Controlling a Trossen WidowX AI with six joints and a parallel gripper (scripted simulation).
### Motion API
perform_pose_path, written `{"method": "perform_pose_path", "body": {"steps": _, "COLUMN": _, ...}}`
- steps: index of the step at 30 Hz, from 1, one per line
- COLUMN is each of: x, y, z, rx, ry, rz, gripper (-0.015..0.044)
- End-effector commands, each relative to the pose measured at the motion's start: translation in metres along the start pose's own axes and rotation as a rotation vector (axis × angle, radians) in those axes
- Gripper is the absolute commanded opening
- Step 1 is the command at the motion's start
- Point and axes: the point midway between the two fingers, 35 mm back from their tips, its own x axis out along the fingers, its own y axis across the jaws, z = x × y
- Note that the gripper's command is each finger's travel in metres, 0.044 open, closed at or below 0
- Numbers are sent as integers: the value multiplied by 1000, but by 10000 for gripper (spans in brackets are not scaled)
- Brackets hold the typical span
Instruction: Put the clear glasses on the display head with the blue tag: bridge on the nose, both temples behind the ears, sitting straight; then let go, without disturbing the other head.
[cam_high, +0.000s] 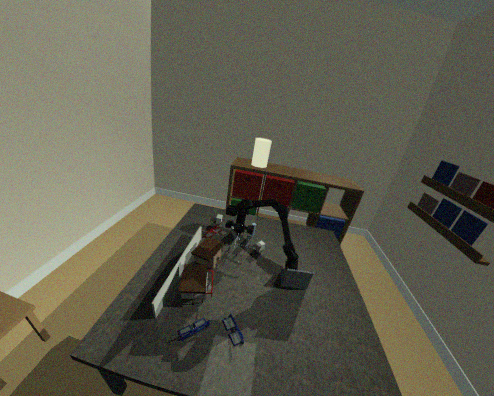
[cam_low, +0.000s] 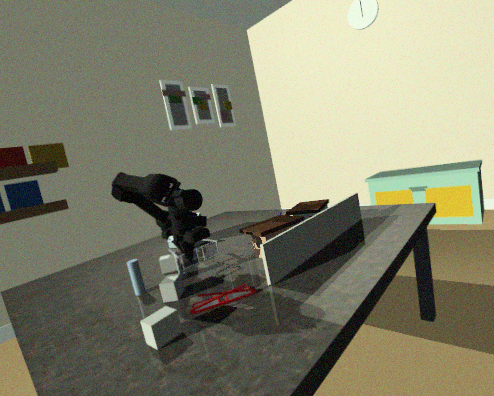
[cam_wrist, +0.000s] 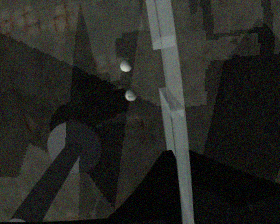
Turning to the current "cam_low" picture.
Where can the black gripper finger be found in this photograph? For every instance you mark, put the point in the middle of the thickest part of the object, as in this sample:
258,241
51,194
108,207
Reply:
177,245
187,249

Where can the blue-grey cylinder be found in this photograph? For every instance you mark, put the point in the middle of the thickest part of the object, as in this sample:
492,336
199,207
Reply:
136,277

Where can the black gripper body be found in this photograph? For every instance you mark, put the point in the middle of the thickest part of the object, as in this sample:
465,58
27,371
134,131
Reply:
181,228

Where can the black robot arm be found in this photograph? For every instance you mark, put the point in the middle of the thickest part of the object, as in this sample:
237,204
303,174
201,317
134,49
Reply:
145,191

